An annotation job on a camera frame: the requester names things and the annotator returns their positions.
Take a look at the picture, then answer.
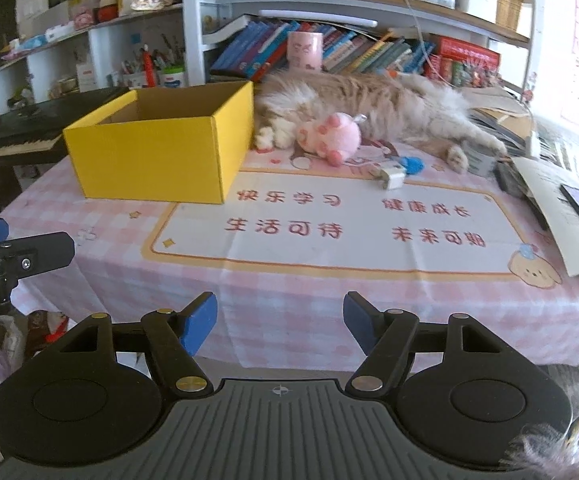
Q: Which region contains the white power adapter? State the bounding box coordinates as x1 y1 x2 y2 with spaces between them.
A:
378 162 408 191

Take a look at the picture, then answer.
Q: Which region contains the pink plush pig toy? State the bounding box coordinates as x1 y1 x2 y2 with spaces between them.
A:
296 113 365 167

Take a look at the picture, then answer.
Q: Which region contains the black piano keyboard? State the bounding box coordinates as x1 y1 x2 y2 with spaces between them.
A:
0 87 128 167

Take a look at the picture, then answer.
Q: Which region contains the pink checkered tablecloth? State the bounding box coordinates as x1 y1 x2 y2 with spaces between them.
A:
3 153 579 370

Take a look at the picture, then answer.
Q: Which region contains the white printed paper sheet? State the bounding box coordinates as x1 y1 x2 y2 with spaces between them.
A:
512 157 579 278

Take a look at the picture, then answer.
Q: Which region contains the yellow cardboard box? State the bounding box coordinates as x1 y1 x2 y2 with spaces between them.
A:
63 80 254 205

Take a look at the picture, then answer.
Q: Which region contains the white tape roll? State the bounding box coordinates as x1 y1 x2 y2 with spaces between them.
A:
463 144 499 178

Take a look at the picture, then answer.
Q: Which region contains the blue crumpled wrapper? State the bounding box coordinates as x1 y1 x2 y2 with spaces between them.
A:
399 157 425 176

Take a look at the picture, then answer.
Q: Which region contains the stack of books right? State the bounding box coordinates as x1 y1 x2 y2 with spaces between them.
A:
461 87 541 159

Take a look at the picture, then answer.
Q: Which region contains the row of leaning books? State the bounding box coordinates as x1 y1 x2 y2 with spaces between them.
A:
209 18 439 82

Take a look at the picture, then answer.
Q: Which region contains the fluffy cream cat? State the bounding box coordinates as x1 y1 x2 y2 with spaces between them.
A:
254 70 507 174

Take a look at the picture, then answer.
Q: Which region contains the red box on shelf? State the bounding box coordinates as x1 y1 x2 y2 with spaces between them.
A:
431 35 500 70

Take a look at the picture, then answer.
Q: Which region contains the pink patterned cup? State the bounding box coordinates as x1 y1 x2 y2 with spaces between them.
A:
286 32 323 73

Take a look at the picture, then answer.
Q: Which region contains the white storage bin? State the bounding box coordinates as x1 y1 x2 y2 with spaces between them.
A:
455 0 498 23

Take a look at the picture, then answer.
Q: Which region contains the white bookshelf frame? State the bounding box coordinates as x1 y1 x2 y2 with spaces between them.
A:
0 0 537 115

